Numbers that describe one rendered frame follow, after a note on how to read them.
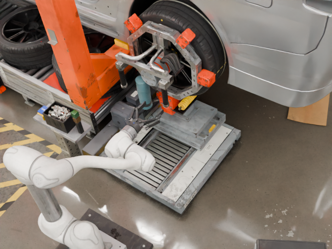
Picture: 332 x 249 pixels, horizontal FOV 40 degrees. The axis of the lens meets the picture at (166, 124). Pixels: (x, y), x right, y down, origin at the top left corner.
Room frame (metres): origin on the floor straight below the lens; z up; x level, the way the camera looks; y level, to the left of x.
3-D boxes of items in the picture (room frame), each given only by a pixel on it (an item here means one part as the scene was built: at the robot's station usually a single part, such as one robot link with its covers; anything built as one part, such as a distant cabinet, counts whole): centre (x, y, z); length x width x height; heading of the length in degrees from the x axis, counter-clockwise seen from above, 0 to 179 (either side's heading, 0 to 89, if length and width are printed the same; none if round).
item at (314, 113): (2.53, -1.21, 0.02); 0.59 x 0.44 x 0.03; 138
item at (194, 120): (2.40, -0.16, 0.32); 0.40 x 0.30 x 0.28; 48
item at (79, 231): (1.26, 0.53, 0.53); 0.18 x 0.16 x 0.22; 55
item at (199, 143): (2.39, -0.16, 0.13); 0.50 x 0.36 x 0.10; 48
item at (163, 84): (2.00, -0.04, 0.93); 0.09 x 0.05 x 0.05; 138
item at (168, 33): (2.27, -0.05, 0.85); 0.54 x 0.07 x 0.54; 48
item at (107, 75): (2.62, 0.32, 0.69); 0.52 x 0.17 x 0.35; 138
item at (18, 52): (3.42, 1.06, 0.39); 0.66 x 0.66 x 0.24
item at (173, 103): (2.30, -0.07, 0.48); 0.16 x 0.12 x 0.17; 138
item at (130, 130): (1.72, 0.22, 0.83); 0.09 x 0.06 x 0.09; 48
